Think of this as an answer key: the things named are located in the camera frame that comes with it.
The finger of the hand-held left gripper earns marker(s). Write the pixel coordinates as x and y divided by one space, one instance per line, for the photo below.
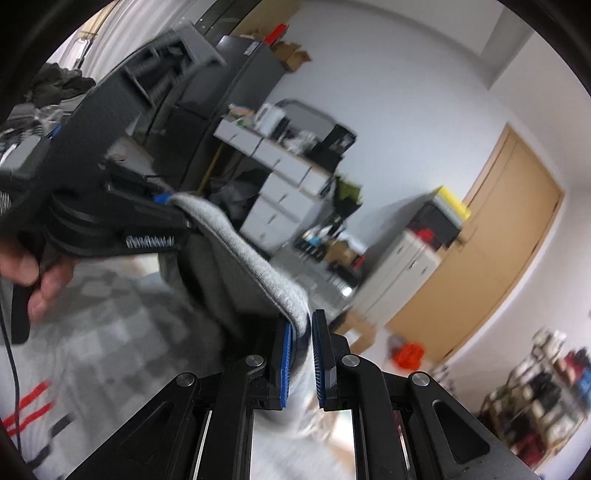
152 226
134 184

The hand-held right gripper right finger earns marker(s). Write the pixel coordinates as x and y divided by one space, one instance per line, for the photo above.
318 360

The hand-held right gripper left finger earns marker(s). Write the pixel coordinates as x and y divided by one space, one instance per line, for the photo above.
285 364

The grey printed hoodie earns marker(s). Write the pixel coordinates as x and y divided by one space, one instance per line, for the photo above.
258 272

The pile of dark clothes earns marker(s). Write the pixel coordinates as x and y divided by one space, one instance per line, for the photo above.
60 85

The person's left hand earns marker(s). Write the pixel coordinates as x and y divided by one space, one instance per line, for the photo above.
51 281

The small silver case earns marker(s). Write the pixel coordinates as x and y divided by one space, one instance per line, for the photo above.
337 286

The dark bag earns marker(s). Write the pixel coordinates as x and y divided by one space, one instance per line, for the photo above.
235 194

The orange plastic bag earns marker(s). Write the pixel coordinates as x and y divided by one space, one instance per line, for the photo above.
408 355

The checked bed blanket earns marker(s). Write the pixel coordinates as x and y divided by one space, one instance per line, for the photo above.
138 332

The brown cardboard box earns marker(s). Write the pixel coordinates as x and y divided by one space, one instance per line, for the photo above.
338 251

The white curtain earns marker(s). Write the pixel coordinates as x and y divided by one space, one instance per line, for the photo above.
115 27

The black plastic crate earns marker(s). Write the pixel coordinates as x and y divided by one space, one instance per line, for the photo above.
308 247

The silver suitcase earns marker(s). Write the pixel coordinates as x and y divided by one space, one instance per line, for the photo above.
401 272

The white drawer desk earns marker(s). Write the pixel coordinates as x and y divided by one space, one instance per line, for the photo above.
277 203

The white electric kettle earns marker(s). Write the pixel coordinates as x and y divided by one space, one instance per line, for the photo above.
263 116

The red and black shoe box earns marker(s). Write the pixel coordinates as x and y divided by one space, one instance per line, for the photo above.
420 230

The dark grey refrigerator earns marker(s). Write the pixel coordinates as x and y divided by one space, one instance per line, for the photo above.
249 64

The dark green bouquet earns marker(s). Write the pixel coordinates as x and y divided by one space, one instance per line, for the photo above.
348 194

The dark glass wardrobe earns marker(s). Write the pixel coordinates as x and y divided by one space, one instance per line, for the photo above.
221 18

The black bag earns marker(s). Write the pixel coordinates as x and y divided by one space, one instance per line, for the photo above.
325 160

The grey arched mirror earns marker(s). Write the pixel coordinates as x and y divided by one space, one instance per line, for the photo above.
314 108

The wooden door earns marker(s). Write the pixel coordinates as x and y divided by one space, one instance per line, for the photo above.
485 254

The open cardboard box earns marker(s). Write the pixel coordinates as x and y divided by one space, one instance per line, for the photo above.
293 55

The red paper bag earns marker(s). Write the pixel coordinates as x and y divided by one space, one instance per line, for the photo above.
274 34

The black labelled box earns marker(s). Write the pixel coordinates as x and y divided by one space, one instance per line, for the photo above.
340 138

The yellow lid box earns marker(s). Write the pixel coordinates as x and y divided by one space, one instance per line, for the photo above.
452 201

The wooden shoe rack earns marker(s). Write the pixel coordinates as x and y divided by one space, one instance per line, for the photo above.
531 415

